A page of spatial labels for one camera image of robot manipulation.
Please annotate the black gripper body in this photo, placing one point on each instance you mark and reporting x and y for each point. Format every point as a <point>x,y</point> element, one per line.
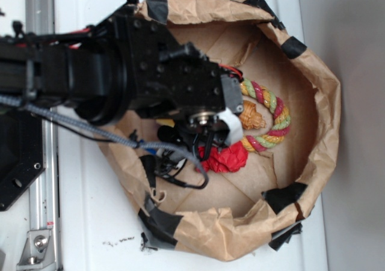
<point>179,82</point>

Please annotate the yellow sponge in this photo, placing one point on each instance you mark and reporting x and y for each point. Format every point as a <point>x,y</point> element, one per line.
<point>165,122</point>

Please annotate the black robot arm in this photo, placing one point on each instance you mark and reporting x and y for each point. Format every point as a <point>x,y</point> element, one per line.
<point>125,63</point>

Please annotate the brown conch seashell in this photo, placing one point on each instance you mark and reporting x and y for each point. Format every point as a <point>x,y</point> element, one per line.
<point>250,117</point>

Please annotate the red crumpled cloth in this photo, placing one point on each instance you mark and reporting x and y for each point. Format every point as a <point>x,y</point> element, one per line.
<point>230,159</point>

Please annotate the brown paper-lined bin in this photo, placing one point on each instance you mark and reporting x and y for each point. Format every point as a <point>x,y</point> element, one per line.
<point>237,212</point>

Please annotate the multicolour twisted rope toy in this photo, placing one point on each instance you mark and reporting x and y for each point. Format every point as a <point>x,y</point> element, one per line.
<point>279,111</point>

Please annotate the aluminium extrusion rail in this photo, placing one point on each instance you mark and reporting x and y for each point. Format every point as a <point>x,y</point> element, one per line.
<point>44,208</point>

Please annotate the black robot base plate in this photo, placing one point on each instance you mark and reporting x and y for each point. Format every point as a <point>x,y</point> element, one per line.
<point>22,154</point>

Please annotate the metal corner bracket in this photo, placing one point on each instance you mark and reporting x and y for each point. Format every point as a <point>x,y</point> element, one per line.
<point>38,252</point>

